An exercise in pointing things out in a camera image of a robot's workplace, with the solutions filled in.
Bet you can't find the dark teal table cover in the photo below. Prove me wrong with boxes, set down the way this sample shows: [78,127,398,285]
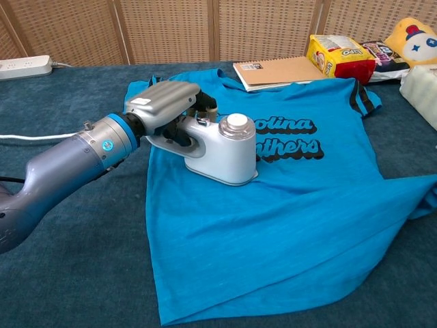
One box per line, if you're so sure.
[0,60,437,328]

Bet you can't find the white handheld steam iron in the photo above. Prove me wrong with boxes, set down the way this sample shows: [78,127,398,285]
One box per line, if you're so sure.
[146,112,259,187]

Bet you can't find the white cable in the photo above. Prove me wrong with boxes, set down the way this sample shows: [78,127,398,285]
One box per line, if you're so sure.
[0,133,78,141]

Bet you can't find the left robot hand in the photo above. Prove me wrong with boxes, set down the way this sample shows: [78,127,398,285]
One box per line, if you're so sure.
[123,81,219,148]

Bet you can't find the black snack packet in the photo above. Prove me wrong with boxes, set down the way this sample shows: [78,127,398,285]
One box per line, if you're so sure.
[361,40,410,83]

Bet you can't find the white power strip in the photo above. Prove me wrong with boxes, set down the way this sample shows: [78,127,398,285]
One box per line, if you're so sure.
[0,55,54,81]

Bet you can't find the yellow plush toy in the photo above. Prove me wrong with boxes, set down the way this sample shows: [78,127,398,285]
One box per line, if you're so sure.
[384,16,437,68]

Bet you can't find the brown spiral notebook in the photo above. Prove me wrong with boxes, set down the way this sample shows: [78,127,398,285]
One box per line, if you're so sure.
[232,56,325,93]

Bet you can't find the long white tissue pack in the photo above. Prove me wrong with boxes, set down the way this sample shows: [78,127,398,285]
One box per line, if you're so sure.
[399,64,437,133]

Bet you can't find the wicker folding screen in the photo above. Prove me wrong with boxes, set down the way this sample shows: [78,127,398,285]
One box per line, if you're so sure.
[0,0,437,66]

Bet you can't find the yellow Lipo snack bag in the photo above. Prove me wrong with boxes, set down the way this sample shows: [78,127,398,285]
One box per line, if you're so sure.
[305,33,376,85]

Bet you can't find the blue Carolina Panthers t-shirt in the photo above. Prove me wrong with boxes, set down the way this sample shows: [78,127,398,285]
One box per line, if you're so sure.
[123,68,437,326]

